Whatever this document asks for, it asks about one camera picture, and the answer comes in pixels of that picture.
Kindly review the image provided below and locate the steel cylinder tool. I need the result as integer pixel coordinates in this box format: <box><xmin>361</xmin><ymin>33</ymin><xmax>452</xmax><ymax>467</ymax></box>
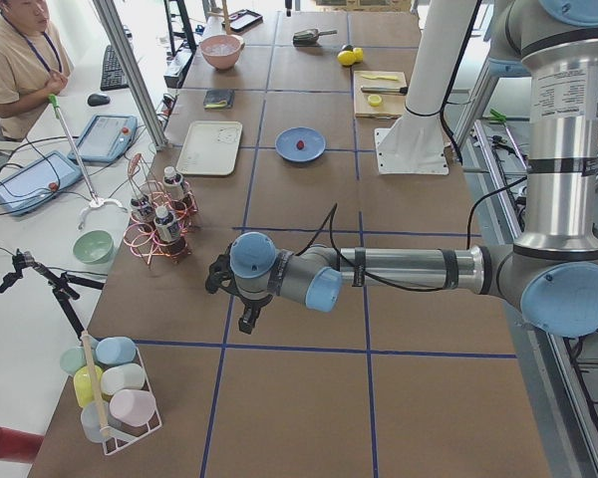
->
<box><xmin>361</xmin><ymin>86</ymin><xmax>409</xmax><ymax>96</ymax></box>

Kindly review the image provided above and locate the black keyboard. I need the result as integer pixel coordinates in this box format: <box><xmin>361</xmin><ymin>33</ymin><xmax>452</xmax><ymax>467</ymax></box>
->
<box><xmin>100</xmin><ymin>45</ymin><xmax>129</xmax><ymax>92</ymax></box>

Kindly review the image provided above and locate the blue round plate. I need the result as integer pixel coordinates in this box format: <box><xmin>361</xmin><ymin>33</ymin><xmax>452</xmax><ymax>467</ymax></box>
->
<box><xmin>275</xmin><ymin>126</ymin><xmax>326</xmax><ymax>163</ymax></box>

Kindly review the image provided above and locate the black computer mouse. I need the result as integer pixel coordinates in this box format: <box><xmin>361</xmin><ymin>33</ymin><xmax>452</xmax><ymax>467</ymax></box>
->
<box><xmin>87</xmin><ymin>93</ymin><xmax>111</xmax><ymax>107</ymax></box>

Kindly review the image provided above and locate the blue teach pendant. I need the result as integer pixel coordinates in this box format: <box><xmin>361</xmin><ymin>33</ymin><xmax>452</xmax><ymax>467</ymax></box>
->
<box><xmin>76</xmin><ymin>115</ymin><xmax>139</xmax><ymax>164</ymax></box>
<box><xmin>0</xmin><ymin>150</ymin><xmax>83</xmax><ymax>216</ymax></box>

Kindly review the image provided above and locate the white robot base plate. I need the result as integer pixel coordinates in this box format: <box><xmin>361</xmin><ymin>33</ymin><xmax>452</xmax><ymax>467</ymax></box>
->
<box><xmin>375</xmin><ymin>0</ymin><xmax>480</xmax><ymax>175</ymax></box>

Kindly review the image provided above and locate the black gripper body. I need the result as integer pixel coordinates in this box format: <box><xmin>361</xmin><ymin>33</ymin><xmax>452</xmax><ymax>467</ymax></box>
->
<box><xmin>237</xmin><ymin>290</ymin><xmax>273</xmax><ymax>319</ymax></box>

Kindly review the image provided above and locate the wooden cutting board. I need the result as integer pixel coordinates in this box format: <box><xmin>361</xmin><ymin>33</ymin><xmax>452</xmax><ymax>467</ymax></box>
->
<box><xmin>353</xmin><ymin>71</ymin><xmax>408</xmax><ymax>119</ymax></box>

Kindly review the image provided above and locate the tea bottle white cap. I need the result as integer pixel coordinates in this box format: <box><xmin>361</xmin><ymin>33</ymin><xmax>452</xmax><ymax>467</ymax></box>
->
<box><xmin>154</xmin><ymin>205</ymin><xmax>186</xmax><ymax>256</ymax></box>

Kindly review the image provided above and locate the black tripod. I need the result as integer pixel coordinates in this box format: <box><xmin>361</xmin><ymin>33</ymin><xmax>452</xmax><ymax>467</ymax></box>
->
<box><xmin>0</xmin><ymin>250</ymin><xmax>106</xmax><ymax>345</ymax></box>

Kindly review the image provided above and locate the seated person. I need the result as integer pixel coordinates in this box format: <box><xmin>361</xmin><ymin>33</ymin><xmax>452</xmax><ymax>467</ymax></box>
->
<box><xmin>0</xmin><ymin>1</ymin><xmax>73</xmax><ymax>140</ymax></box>

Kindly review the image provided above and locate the green bowl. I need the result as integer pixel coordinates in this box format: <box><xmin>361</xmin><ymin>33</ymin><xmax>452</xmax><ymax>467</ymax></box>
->
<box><xmin>73</xmin><ymin>230</ymin><xmax>114</xmax><ymax>265</ymax></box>

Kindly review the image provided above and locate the cream bear tray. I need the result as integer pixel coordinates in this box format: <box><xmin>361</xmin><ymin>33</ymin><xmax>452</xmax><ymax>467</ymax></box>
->
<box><xmin>175</xmin><ymin>120</ymin><xmax>243</xmax><ymax>176</ymax></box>

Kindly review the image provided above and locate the metal ice scoop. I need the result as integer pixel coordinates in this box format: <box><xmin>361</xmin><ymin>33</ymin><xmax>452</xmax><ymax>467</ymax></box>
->
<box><xmin>292</xmin><ymin>28</ymin><xmax>338</xmax><ymax>46</ymax></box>

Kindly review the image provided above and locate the whole yellow lemon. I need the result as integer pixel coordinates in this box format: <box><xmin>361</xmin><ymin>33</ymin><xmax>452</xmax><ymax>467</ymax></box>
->
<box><xmin>337</xmin><ymin>50</ymin><xmax>357</xmax><ymax>67</ymax></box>

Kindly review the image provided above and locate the copper wire bottle rack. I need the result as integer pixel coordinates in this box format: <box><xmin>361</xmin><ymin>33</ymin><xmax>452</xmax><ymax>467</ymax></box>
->
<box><xmin>123</xmin><ymin>153</ymin><xmax>198</xmax><ymax>264</ymax></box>

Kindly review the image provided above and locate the yellow plastic knife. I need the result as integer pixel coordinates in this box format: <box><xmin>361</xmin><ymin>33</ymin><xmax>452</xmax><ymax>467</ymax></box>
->
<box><xmin>360</xmin><ymin>74</ymin><xmax>400</xmax><ymax>82</ymax></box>

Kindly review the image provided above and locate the lemon half slice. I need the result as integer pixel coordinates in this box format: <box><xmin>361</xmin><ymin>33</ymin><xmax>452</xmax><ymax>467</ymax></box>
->
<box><xmin>367</xmin><ymin>94</ymin><xmax>383</xmax><ymax>108</ymax></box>

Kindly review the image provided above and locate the white wire cup rack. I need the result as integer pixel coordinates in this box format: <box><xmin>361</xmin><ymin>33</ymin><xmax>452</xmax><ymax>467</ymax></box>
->
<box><xmin>60</xmin><ymin>331</ymin><xmax>162</xmax><ymax>456</ymax></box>

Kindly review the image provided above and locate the grey folded cloth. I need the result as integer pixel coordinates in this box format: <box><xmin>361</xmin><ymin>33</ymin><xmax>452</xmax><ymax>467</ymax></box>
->
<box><xmin>203</xmin><ymin>89</ymin><xmax>234</xmax><ymax>110</ymax></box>

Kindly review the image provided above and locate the pink bowl with ice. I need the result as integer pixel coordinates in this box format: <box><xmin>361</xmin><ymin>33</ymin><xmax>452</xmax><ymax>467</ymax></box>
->
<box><xmin>199</xmin><ymin>35</ymin><xmax>245</xmax><ymax>71</ymax></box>

